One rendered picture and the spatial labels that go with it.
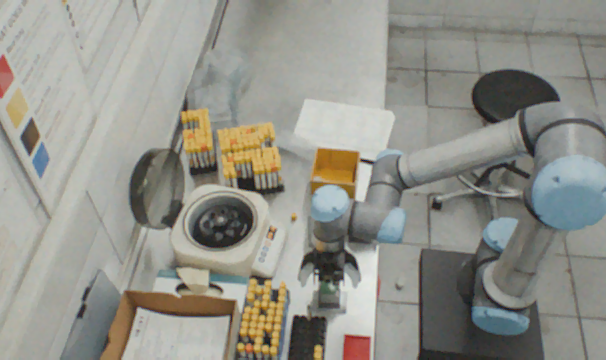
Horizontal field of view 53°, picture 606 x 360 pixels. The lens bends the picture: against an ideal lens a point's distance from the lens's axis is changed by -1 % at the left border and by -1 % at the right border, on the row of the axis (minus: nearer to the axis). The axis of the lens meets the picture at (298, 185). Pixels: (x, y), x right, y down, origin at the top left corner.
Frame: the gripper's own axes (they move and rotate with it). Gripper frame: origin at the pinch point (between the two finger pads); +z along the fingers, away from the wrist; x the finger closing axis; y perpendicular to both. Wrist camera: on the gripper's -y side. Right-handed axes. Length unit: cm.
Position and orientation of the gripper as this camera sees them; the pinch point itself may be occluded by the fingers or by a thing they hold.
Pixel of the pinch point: (329, 278)
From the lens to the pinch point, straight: 154.2
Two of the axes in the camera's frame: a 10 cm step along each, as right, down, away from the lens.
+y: -0.5, 7.7, -6.3
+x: 10.0, 0.1, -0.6
